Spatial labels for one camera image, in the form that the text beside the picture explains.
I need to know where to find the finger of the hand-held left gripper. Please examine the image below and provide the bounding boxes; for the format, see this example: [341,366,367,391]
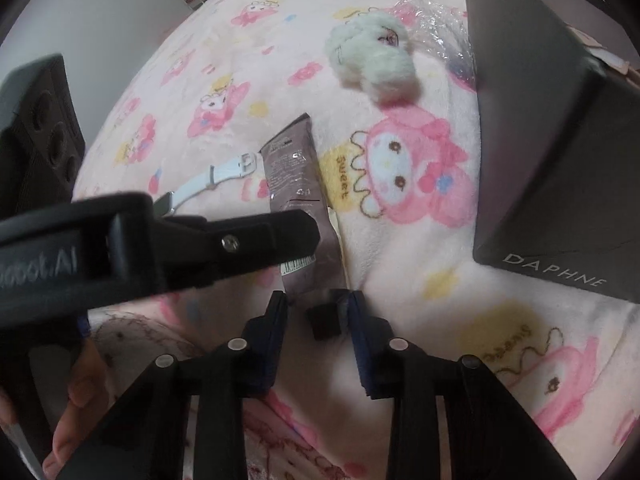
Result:
[150,209,321,292]

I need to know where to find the pink cartoon printed blanket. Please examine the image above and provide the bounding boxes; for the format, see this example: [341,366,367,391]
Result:
[70,0,640,480]

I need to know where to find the white strap smartwatch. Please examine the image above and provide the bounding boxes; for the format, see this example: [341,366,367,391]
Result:
[152,152,259,218]

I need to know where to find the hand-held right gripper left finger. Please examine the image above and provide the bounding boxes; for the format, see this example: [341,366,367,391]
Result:
[55,290,290,480]

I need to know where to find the brown cosmetic tube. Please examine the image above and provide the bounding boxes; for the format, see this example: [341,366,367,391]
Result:
[259,114,348,343]

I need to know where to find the white plush keychain toy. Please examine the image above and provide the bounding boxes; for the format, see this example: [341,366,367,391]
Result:
[324,10,422,104]

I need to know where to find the person's left hand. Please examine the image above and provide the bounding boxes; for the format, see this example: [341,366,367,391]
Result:
[42,342,111,476]

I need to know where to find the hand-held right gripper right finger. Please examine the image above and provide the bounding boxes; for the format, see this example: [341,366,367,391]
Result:
[336,290,576,480]

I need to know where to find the clear plastic wrap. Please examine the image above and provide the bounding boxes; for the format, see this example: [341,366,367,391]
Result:
[390,0,478,93]

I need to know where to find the dark grey cardboard box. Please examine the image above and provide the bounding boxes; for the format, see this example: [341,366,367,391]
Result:
[459,0,640,306]

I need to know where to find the white cartoon print cloth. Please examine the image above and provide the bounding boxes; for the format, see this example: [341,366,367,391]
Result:
[87,300,393,480]

